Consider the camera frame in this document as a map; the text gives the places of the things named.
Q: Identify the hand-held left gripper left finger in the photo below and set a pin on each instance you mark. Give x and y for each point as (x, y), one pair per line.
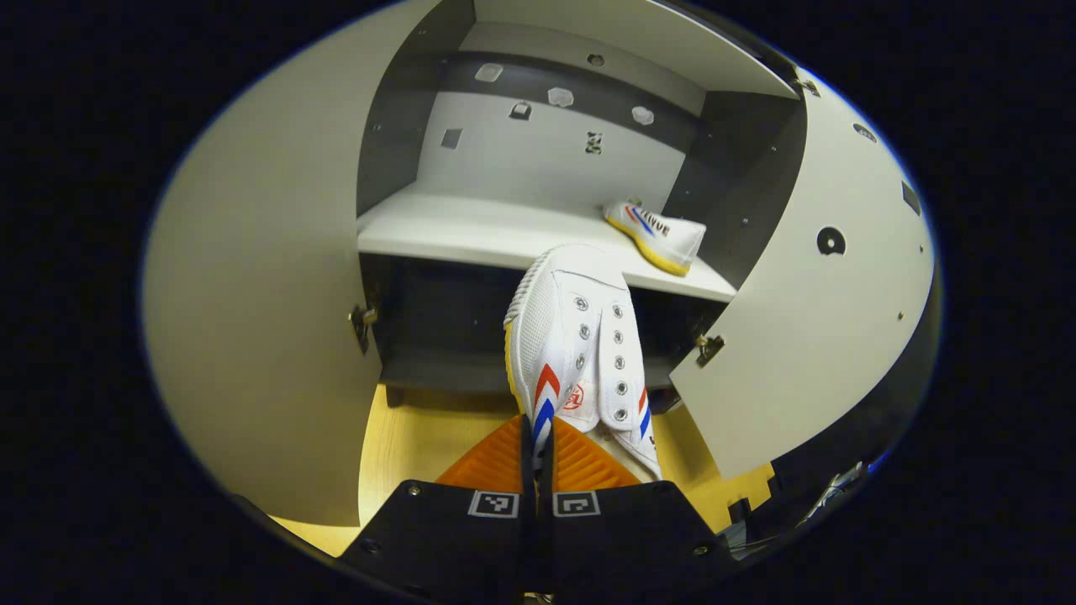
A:
(454, 546)

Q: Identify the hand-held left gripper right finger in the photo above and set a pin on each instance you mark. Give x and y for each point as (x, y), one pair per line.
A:
(630, 546)

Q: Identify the white canvas shoe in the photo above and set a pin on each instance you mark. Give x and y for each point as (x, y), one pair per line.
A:
(572, 336)
(664, 235)

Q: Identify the white cabinet door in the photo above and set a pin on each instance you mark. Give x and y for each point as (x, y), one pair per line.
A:
(269, 294)
(807, 336)

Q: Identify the white shoe cabinet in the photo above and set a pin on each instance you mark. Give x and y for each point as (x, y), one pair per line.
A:
(504, 168)

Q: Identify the metal door hinge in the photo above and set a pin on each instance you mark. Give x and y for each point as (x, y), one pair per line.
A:
(363, 323)
(709, 349)
(809, 86)

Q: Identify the white cabinet shelf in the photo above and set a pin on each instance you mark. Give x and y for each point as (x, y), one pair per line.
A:
(656, 42)

